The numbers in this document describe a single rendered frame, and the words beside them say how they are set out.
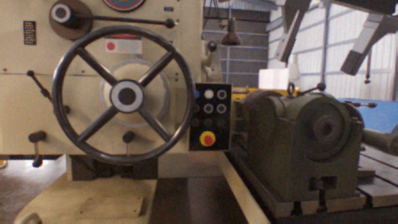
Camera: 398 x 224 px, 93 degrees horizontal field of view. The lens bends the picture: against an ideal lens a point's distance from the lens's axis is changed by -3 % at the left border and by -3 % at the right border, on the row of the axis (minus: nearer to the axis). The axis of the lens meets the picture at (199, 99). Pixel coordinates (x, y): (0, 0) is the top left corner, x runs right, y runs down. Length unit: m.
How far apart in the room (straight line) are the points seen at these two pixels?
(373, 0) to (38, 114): 0.97
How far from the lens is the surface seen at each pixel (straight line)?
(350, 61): 0.44
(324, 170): 0.69
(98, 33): 0.58
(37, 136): 0.90
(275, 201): 0.66
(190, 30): 0.80
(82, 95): 0.85
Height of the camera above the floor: 1.33
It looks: 5 degrees down
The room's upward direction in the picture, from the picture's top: 2 degrees clockwise
